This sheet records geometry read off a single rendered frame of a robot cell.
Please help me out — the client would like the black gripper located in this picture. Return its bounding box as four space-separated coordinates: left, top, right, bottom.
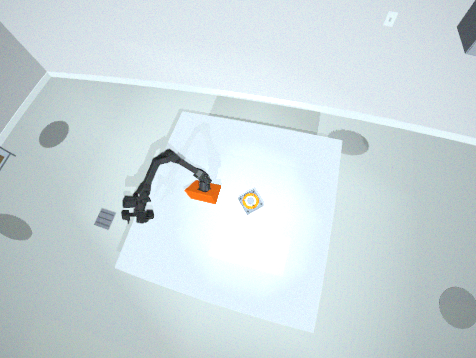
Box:
121 206 155 224

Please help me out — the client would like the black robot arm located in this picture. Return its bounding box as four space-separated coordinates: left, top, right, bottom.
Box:
122 148 212 224

